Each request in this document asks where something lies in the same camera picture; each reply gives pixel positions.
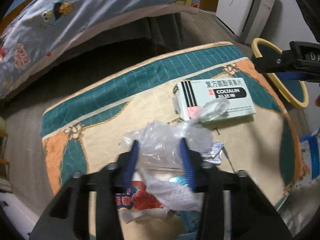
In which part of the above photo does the blue printed duvet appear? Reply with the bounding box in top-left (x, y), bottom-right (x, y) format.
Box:
top-left (0, 0), bottom-right (200, 98)

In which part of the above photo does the yellow rimmed teal waste bin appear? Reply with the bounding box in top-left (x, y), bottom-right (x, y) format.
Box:
top-left (251, 38), bottom-right (309, 109)

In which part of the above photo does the wooden bed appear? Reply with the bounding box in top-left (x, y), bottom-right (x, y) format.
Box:
top-left (0, 0), bottom-right (200, 103)

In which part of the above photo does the white medicine box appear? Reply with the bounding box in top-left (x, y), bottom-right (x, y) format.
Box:
top-left (173, 78), bottom-right (257, 122)

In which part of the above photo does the white label paper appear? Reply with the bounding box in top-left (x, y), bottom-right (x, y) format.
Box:
top-left (201, 141), bottom-right (224, 165)

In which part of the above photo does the red snack packet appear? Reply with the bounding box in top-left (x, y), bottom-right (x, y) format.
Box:
top-left (114, 180), bottom-right (164, 210)

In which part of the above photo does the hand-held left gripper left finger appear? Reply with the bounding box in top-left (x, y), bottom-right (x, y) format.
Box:
top-left (29, 140), bottom-right (140, 240)

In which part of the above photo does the white air purifier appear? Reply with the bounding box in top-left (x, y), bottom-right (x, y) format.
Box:
top-left (215, 0), bottom-right (278, 44)

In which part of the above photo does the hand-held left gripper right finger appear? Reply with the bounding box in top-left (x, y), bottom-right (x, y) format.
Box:
top-left (178, 138), bottom-right (293, 240)

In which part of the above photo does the white tissue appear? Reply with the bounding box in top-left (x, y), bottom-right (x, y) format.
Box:
top-left (119, 204), bottom-right (169, 224)

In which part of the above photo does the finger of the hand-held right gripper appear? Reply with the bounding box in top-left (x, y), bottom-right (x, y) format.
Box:
top-left (271, 70), bottom-right (320, 82)
top-left (252, 49), bottom-right (299, 75)

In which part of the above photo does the clear plastic bag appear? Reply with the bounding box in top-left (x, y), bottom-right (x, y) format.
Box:
top-left (122, 97), bottom-right (230, 212)

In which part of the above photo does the teal orange patterned cushion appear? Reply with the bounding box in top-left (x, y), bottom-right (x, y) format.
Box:
top-left (41, 41), bottom-right (312, 240)

